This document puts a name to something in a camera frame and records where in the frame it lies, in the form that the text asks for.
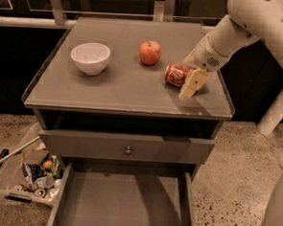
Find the grey metal rod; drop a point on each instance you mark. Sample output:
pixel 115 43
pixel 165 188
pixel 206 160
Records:
pixel 18 150

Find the white ceramic bowl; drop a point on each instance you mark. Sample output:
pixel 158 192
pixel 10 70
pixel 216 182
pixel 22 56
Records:
pixel 91 58

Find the open grey middle drawer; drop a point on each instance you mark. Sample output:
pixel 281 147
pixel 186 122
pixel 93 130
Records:
pixel 118 194

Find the white diagonal post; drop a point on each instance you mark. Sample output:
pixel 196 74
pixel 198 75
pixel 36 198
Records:
pixel 273 116

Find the clear plastic storage bin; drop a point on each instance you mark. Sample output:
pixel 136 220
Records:
pixel 12 181

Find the dark snack bag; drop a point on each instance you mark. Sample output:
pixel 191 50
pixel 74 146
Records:
pixel 32 172

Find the red apple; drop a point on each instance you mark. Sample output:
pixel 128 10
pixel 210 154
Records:
pixel 149 52

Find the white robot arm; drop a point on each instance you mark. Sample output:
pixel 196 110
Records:
pixel 245 22

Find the round metal drawer knob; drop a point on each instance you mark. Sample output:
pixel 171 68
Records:
pixel 128 150

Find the grey drawer cabinet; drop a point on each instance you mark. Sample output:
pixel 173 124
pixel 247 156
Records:
pixel 128 97

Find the grey top drawer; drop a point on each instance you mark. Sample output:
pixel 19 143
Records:
pixel 112 146

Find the red coke can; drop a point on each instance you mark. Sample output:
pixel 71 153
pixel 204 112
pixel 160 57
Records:
pixel 176 74

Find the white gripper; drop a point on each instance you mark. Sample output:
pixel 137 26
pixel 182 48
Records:
pixel 206 57

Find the metal window railing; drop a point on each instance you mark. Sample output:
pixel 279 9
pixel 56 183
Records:
pixel 50 14

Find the orange fruit in bin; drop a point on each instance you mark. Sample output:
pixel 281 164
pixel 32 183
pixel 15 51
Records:
pixel 48 164

